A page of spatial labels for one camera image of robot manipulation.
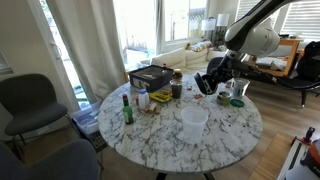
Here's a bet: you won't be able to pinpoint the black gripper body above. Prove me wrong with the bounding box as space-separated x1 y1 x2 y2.
210 54 237 86

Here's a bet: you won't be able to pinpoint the translucent plastic cup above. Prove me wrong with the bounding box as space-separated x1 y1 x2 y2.
180 106 209 145

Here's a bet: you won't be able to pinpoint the green open jar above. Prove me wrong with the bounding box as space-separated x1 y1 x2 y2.
216 90 232 107

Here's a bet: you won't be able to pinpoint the dark glass tumbler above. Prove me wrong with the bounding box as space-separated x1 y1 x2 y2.
169 79 184 100

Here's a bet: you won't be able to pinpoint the green jar lid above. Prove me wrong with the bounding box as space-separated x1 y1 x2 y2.
229 98 245 108

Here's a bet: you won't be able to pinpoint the brown jar yellow lid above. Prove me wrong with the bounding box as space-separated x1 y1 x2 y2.
172 68 184 82

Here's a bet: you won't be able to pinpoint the colourful patterned pillow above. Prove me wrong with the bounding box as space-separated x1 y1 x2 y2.
185 40 214 53

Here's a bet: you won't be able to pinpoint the beige sofa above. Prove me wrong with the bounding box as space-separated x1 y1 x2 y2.
139 40 228 75

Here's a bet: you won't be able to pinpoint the white table lamp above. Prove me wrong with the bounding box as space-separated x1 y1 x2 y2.
200 17 217 43
216 13 231 47

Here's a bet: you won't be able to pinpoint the yellow flat object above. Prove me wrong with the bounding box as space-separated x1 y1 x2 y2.
148 91 173 104

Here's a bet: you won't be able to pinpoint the navy blue box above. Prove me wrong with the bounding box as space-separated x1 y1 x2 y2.
128 64 175 94

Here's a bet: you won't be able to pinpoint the wooden blocks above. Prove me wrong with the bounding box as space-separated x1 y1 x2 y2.
140 101 162 116

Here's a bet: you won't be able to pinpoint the white bottle blue cap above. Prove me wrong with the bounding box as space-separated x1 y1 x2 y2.
137 88 150 111

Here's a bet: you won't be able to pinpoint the black lounge chair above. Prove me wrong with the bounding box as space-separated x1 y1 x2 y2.
233 41 320 108

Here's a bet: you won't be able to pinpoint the green glass bottle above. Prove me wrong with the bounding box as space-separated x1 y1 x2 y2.
121 93 135 126

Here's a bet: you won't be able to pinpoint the wide white window blinds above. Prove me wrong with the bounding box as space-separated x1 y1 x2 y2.
234 0 320 42

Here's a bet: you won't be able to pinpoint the black table base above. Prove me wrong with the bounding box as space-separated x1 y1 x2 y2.
155 171 217 180

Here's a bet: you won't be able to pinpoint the red black power tool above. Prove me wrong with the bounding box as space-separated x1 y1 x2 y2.
300 126 316 145

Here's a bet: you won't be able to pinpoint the black crate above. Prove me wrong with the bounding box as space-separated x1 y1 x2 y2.
89 130 110 153

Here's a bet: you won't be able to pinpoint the beige curtain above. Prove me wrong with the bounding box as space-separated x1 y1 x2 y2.
45 0 128 103

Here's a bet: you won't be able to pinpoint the clear plastic storage bin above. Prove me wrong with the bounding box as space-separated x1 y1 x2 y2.
70 101 103 138

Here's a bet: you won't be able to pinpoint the dark grey shell chair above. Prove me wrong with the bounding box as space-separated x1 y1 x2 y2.
0 73 70 158

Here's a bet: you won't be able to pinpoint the grey green guide rail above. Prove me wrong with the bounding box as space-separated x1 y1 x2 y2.
276 135 309 180

